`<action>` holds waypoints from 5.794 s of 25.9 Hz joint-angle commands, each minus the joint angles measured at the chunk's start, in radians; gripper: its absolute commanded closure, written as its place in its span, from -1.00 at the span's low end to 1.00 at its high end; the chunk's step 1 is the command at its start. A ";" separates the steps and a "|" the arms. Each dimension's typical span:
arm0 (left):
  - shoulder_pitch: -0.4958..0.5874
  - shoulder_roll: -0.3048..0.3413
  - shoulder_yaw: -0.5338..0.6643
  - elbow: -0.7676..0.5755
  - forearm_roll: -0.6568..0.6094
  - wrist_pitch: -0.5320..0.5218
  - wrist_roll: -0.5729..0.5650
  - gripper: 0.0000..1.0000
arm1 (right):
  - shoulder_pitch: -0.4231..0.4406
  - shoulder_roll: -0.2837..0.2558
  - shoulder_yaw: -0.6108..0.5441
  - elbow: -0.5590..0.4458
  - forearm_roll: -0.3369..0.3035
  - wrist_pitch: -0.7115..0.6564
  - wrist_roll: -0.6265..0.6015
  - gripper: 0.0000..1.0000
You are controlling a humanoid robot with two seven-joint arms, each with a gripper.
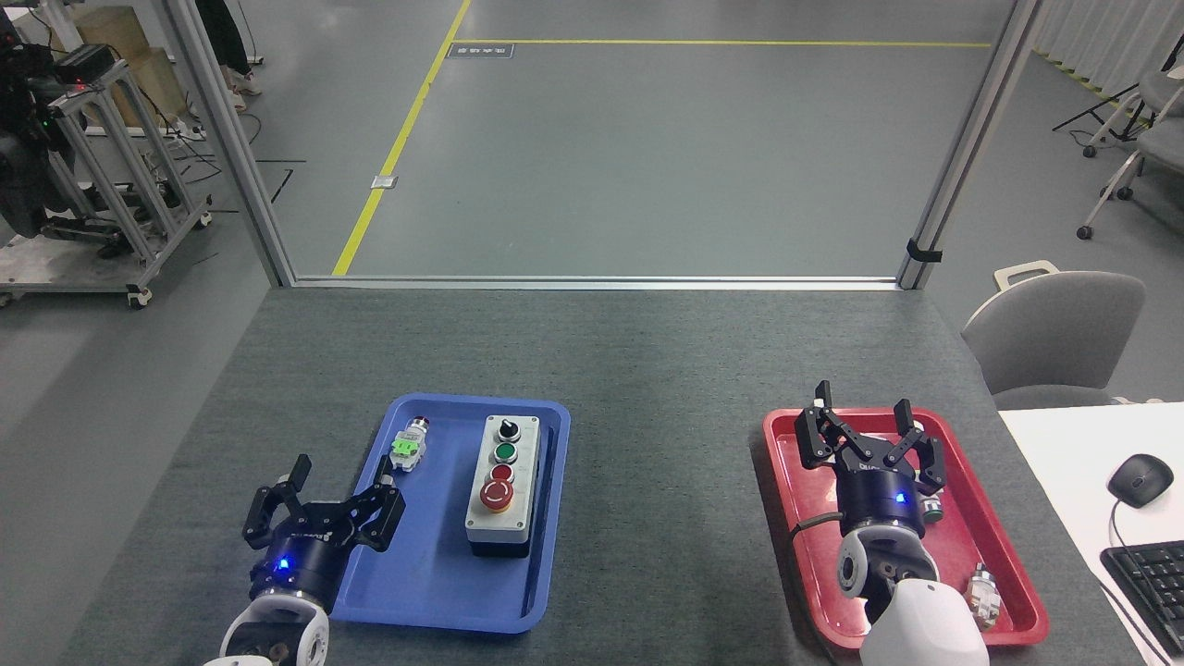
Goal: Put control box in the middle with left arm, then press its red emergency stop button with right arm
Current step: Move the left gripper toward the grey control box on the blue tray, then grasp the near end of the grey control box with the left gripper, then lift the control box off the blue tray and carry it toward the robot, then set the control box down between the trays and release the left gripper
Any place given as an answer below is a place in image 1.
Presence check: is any brown cardboard box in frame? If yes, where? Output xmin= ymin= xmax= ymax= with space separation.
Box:
xmin=57 ymin=6 xmax=191 ymax=130

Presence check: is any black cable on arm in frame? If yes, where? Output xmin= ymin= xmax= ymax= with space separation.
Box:
xmin=788 ymin=512 xmax=845 ymax=561

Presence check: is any push button with green block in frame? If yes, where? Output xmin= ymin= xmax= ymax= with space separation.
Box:
xmin=386 ymin=417 xmax=432 ymax=474

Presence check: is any aluminium frame cart on wheels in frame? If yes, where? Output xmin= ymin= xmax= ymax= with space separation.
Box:
xmin=0 ymin=57 xmax=214 ymax=311

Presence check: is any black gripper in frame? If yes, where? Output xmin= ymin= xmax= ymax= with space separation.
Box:
xmin=795 ymin=380 xmax=947 ymax=540
xmin=241 ymin=454 xmax=407 ymax=613

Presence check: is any white desk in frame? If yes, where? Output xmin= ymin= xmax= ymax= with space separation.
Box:
xmin=997 ymin=401 xmax=1184 ymax=666

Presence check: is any white handle frame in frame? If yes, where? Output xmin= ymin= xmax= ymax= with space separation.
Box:
xmin=993 ymin=260 xmax=1061 ymax=293

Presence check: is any silver push button switch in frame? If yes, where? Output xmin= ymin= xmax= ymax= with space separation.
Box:
xmin=965 ymin=564 xmax=1005 ymax=632

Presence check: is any black keyboard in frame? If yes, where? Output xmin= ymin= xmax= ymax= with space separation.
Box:
xmin=1099 ymin=540 xmax=1184 ymax=660

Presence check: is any grey control box with buttons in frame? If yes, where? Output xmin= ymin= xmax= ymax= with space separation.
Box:
xmin=463 ymin=413 xmax=542 ymax=560

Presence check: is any grey shell chair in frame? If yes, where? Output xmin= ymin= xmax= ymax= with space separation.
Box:
xmin=960 ymin=270 xmax=1148 ymax=411

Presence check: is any black computer mouse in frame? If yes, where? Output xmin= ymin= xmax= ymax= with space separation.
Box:
xmin=1106 ymin=453 xmax=1175 ymax=508

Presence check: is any black mouse cable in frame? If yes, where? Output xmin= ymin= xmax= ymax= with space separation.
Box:
xmin=1108 ymin=499 xmax=1176 ymax=666

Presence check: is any blue plastic tray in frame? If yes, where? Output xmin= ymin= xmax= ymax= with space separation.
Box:
xmin=330 ymin=392 xmax=572 ymax=635

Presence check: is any person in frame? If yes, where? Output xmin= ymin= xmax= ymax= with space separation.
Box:
xmin=194 ymin=0 xmax=265 ymax=114

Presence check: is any black tripod stand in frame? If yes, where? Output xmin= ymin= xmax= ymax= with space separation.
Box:
xmin=1051 ymin=81 xmax=1153 ymax=144

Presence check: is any red plastic tray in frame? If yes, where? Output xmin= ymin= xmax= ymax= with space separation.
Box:
xmin=762 ymin=406 xmax=1051 ymax=649

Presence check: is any white curtain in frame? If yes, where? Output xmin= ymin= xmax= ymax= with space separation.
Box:
xmin=1031 ymin=0 xmax=1184 ymax=93

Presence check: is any grey office chair on wheels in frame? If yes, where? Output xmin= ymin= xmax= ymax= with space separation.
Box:
xmin=1076 ymin=35 xmax=1184 ymax=241

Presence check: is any silver aluminium post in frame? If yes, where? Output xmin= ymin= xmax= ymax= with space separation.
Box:
xmin=895 ymin=0 xmax=1048 ymax=291
xmin=163 ymin=0 xmax=297 ymax=289

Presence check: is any silver aluminium table rail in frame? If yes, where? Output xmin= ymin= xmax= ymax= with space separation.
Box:
xmin=291 ymin=275 xmax=903 ymax=292

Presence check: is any black machine on cart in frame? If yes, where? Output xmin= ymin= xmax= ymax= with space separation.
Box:
xmin=0 ymin=18 xmax=117 ymax=243

